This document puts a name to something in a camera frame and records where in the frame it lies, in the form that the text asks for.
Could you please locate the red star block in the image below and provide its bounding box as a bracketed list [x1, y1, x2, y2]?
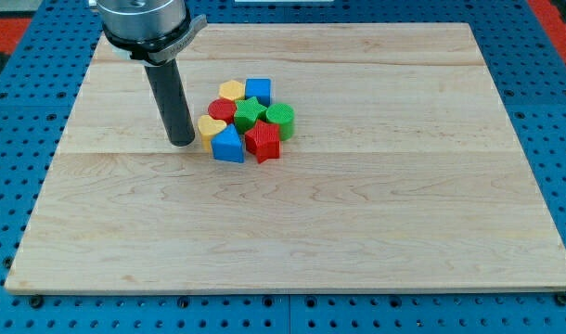
[244, 120, 280, 163]

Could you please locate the yellow hexagon block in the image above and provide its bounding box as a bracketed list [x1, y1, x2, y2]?
[218, 80, 245, 101]

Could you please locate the green cylinder block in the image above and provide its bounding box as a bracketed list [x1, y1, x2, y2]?
[265, 103, 295, 141]

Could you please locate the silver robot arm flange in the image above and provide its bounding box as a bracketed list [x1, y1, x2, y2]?
[88, 0, 208, 67]

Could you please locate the blue triangle block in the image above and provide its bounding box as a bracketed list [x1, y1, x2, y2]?
[211, 124, 244, 163]

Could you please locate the yellow heart block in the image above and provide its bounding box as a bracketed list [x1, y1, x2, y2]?
[197, 114, 227, 152]

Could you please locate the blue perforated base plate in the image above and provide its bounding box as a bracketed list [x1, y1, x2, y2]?
[0, 1, 566, 333]

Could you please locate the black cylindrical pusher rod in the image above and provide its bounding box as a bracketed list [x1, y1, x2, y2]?
[145, 59, 195, 147]

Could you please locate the light wooden board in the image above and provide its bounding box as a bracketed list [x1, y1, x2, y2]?
[5, 23, 566, 295]

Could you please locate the green star block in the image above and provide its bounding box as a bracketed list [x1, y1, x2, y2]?
[234, 96, 267, 135]

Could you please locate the blue cube block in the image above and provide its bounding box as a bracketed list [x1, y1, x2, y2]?
[245, 78, 272, 107]

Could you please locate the red cylinder block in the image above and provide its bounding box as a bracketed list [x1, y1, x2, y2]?
[208, 98, 237, 124]

